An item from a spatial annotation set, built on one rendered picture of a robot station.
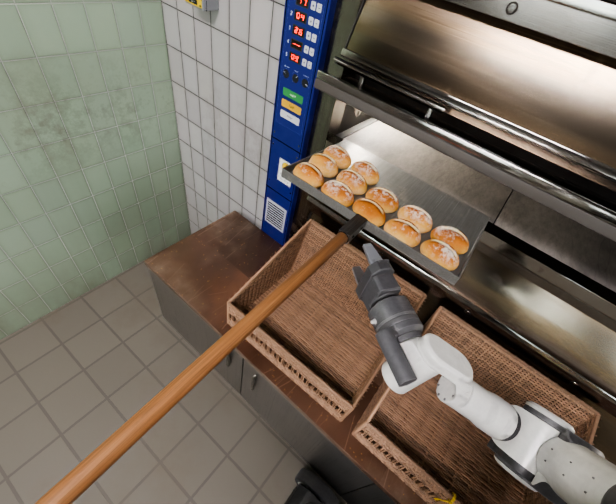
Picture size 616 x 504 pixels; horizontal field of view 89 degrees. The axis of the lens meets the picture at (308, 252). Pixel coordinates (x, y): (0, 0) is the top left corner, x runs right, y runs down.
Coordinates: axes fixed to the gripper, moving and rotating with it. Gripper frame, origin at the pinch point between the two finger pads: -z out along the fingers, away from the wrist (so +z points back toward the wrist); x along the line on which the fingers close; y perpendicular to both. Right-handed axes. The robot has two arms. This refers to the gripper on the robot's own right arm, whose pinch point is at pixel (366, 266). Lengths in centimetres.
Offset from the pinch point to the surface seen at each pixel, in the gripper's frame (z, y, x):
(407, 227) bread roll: -7.4, -13.9, 3.6
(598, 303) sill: 20, -63, -4
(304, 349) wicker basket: -8, 1, -61
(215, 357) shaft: 14.5, 34.8, 1.3
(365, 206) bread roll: -16.7, -6.5, 3.0
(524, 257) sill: 3, -51, -3
